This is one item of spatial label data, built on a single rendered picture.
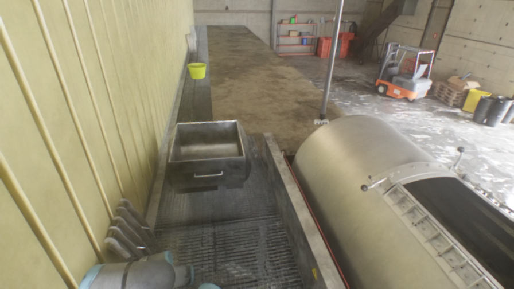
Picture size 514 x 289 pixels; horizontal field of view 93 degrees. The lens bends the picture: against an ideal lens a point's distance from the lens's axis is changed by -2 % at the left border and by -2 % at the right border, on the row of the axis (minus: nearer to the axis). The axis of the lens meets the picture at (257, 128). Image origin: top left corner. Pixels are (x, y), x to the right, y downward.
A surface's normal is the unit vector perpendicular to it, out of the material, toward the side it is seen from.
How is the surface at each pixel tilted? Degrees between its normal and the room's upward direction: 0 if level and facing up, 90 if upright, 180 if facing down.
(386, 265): 55
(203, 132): 90
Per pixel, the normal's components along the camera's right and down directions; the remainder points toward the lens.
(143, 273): 0.52, -0.70
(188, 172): 0.18, 0.48
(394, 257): -0.74, -0.51
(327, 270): 0.02, -0.88
